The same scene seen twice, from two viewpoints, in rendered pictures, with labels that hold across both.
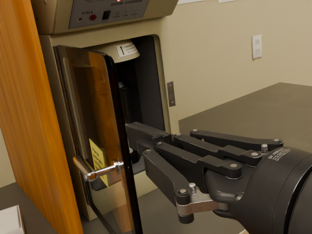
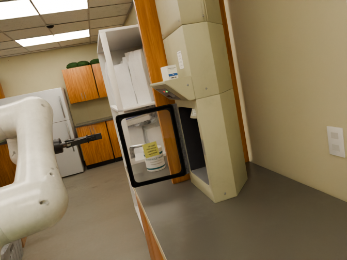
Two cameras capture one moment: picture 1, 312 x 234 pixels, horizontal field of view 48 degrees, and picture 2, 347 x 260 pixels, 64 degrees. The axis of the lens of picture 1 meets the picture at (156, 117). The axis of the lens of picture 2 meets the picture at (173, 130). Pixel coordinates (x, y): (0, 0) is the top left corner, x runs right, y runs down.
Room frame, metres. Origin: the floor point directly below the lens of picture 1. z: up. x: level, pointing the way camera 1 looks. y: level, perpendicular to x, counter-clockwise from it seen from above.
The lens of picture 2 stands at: (1.23, -1.19, 1.51)
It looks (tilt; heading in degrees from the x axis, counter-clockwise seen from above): 10 degrees down; 110
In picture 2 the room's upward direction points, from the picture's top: 12 degrees counter-clockwise
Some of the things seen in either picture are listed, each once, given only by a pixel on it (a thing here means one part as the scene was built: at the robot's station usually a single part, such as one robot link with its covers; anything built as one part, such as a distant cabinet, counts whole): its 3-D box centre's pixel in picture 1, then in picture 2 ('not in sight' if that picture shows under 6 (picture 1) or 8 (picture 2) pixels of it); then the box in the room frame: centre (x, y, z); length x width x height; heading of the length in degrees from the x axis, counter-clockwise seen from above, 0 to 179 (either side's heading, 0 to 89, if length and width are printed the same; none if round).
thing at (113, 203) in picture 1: (97, 152); (152, 146); (0.62, 0.12, 1.19); 0.30 x 0.01 x 0.40; 26
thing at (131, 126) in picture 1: (146, 142); not in sight; (0.37, 0.01, 1.30); 0.07 x 0.01 x 0.03; 34
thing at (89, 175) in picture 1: (93, 165); not in sight; (0.54, 0.12, 1.20); 0.10 x 0.05 x 0.03; 26
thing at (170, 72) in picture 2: not in sight; (169, 72); (0.84, 0.00, 1.54); 0.05 x 0.05 x 0.06; 53
